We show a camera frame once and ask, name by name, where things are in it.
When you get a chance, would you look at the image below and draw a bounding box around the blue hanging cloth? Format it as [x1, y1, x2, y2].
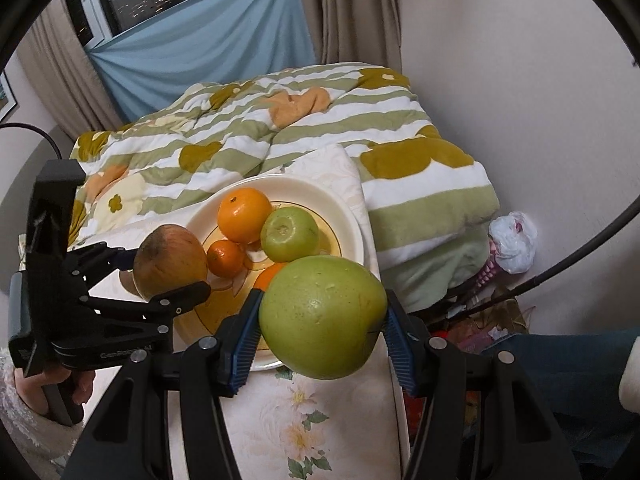
[82, 0, 318, 123]

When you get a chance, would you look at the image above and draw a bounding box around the large orange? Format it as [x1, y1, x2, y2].
[216, 187, 273, 244]

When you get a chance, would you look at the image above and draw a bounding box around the green striped flower blanket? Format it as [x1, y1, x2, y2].
[67, 60, 501, 311]

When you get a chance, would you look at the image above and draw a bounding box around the framed wall poster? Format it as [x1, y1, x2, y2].
[0, 70, 18, 123]

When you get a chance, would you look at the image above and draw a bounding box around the medium orange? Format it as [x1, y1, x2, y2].
[252, 261, 290, 292]

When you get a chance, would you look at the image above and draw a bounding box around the small tangerine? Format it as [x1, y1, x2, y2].
[206, 239, 247, 279]

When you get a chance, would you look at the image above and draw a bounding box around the person's blue jeans leg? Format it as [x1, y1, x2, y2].
[480, 327, 640, 461]

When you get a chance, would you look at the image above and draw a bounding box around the black curved tube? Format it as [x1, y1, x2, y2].
[445, 200, 640, 318]

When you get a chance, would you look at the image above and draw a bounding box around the brown russet apple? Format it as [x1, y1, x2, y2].
[133, 224, 209, 302]

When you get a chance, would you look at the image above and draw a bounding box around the beige curtain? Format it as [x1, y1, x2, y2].
[290, 0, 403, 68]
[20, 7, 123, 133]

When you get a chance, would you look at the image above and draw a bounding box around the white floral tablecloth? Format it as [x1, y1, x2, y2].
[17, 142, 406, 480]

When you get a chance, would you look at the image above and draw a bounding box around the white jacket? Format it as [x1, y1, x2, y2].
[617, 360, 640, 406]

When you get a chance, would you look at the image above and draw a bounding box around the person's left hand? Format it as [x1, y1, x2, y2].
[14, 364, 97, 417]

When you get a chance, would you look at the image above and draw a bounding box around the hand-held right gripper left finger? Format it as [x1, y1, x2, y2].
[70, 287, 266, 480]

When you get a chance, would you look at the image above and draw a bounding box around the white plastic bag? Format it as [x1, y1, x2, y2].
[487, 211, 538, 275]

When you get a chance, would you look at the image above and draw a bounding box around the person's left forearm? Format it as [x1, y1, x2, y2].
[0, 355, 96, 480]

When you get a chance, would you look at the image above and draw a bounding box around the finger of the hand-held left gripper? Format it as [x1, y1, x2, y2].
[67, 241, 141, 291]
[82, 280, 212, 336]

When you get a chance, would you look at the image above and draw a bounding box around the green apple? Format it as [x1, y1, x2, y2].
[260, 208, 320, 263]
[258, 255, 387, 380]

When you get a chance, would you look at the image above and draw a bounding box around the black cable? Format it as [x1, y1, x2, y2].
[0, 122, 63, 161]

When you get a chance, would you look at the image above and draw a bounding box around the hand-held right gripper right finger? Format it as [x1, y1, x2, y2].
[382, 289, 583, 480]

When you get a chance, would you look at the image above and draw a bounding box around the cream cartoon print plate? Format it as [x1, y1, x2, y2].
[184, 175, 365, 372]

